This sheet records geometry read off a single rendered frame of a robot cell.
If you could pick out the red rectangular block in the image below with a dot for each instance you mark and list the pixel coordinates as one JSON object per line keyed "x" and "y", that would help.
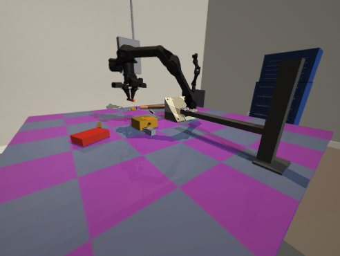
{"x": 89, "y": 136}

